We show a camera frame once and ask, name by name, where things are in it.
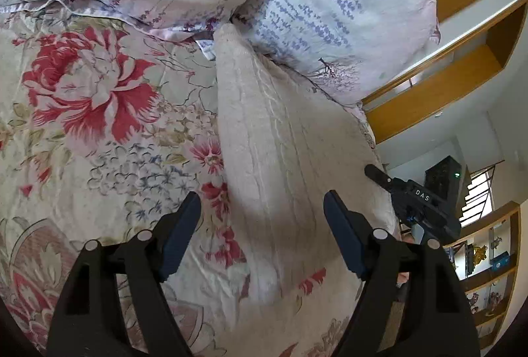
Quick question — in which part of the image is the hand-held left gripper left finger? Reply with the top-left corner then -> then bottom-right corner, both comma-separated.
47,191 -> 203,357

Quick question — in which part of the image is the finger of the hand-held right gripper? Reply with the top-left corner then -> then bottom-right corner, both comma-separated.
364,164 -> 395,191

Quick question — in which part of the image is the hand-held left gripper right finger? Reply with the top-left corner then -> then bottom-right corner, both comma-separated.
323,190 -> 481,357

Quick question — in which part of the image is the beige cable-knit sweater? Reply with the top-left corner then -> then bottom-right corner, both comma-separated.
212,24 -> 402,303

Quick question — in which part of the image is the stair railing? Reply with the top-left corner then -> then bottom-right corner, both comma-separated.
463,160 -> 507,226

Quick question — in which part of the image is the golden figurine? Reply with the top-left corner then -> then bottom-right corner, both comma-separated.
471,245 -> 491,270

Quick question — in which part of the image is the floral bed sheet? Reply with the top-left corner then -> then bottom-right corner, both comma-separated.
0,2 -> 399,357

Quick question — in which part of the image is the wooden display shelf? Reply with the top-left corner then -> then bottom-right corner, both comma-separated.
446,201 -> 524,350

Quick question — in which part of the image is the white lavender print pillow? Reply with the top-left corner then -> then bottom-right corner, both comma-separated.
230,0 -> 441,107

